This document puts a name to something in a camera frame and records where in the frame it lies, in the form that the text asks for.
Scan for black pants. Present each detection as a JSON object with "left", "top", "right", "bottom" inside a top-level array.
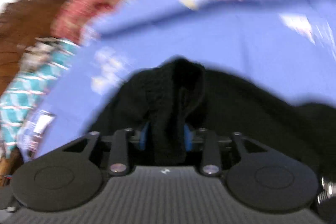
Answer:
[{"left": 89, "top": 59, "right": 335, "bottom": 178}]

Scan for teal patterned cloth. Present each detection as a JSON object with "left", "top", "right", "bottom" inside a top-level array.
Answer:
[{"left": 1, "top": 38, "right": 80, "bottom": 157}]

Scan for blue patterned bedsheet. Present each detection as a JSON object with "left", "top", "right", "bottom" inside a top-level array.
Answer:
[{"left": 19, "top": 0, "right": 336, "bottom": 162}]

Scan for red floral blanket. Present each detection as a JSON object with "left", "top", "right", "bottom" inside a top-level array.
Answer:
[{"left": 51, "top": 0, "right": 124, "bottom": 44}]

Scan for brown wooden headboard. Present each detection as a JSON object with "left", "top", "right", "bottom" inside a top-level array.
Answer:
[{"left": 1, "top": 0, "right": 68, "bottom": 92}]

